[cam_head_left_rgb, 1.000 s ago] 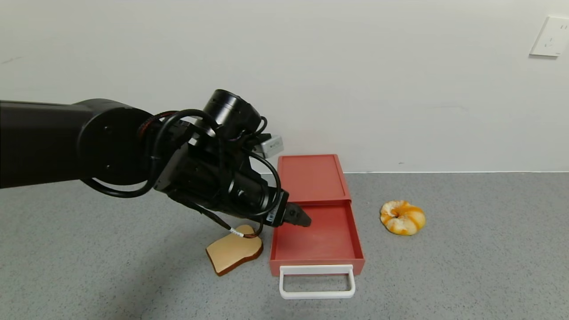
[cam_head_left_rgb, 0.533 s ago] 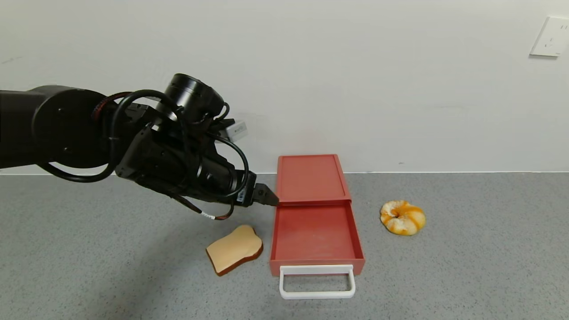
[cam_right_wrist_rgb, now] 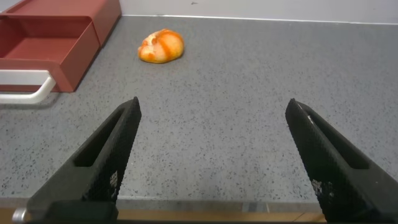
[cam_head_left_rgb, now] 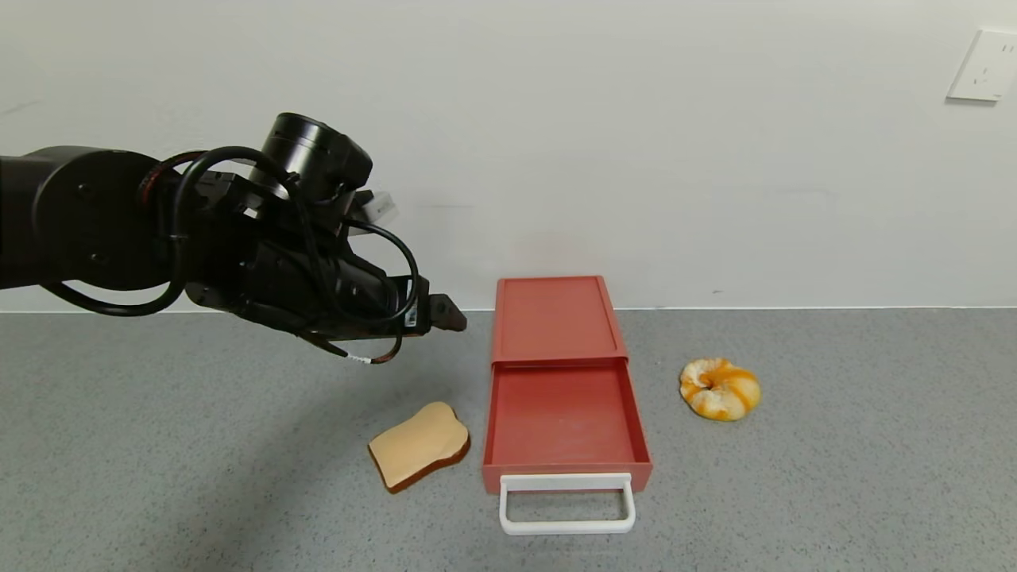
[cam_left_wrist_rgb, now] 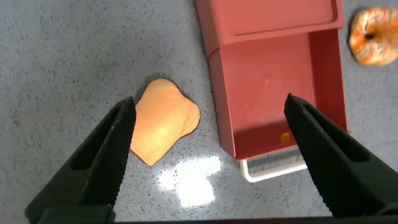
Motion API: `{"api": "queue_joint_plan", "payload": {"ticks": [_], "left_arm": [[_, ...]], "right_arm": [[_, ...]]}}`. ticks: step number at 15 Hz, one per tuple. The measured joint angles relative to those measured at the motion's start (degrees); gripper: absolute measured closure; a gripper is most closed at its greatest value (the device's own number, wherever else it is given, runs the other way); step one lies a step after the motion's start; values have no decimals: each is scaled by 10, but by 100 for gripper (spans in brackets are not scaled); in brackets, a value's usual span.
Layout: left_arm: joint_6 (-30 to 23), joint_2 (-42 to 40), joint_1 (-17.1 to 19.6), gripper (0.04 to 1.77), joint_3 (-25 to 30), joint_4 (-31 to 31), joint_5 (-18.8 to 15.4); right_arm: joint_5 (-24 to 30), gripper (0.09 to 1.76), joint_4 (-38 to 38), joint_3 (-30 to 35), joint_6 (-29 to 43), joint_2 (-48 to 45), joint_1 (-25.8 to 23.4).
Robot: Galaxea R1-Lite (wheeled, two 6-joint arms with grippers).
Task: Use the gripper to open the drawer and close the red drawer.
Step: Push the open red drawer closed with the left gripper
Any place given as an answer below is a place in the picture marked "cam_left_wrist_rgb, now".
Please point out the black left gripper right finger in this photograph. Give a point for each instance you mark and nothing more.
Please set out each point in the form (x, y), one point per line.
(335, 168)

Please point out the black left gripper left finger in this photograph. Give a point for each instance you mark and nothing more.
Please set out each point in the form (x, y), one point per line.
(93, 174)

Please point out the red drawer case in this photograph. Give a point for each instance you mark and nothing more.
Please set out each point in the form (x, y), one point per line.
(264, 15)

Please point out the small yellow sticker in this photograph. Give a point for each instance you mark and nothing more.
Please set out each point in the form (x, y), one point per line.
(286, 137)

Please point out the toast bread slice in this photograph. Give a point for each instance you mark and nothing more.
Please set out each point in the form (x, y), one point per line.
(164, 121)

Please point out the orange glazed donut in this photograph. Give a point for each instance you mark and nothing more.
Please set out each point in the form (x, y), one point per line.
(373, 40)

